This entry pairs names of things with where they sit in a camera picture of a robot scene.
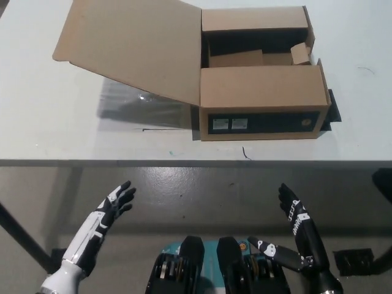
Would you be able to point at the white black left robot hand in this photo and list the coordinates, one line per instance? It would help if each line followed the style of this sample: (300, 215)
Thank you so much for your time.
(102, 212)

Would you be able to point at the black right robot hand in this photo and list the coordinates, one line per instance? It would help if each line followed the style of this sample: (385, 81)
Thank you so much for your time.
(306, 232)

